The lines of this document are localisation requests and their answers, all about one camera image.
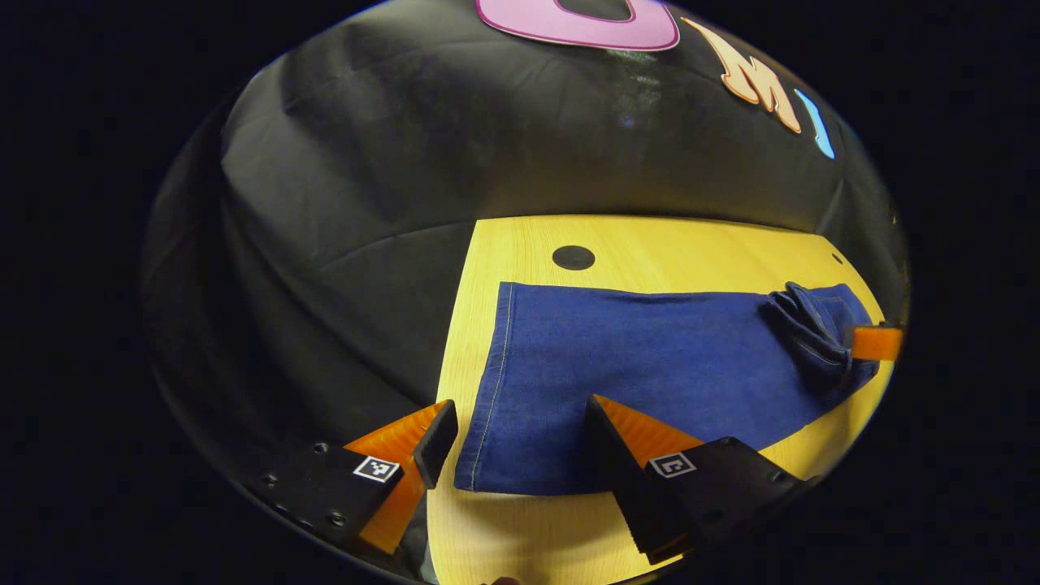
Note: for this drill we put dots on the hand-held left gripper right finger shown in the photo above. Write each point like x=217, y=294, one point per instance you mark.
x=617, y=471

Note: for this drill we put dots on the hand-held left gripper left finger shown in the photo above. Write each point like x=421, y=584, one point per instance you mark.
x=439, y=443

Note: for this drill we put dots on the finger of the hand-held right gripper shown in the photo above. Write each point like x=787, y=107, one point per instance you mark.
x=876, y=343

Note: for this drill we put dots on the blue jeans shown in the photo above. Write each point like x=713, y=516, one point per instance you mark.
x=634, y=366

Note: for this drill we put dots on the black backdrop cloth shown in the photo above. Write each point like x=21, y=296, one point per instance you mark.
x=366, y=162

